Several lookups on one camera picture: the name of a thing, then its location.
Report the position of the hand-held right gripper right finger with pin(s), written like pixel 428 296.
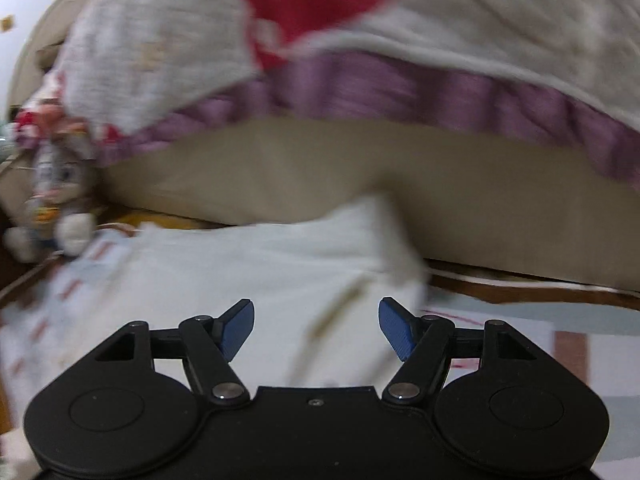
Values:
pixel 394 330

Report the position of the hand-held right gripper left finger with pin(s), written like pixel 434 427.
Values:
pixel 239 330

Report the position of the white fleece garment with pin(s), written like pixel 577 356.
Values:
pixel 250 260

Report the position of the striped printed bed sheet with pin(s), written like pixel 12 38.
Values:
pixel 500 312

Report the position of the grey stuffed toy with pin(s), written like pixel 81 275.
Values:
pixel 55 170

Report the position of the printed blanket with purple border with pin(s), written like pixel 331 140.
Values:
pixel 475 10

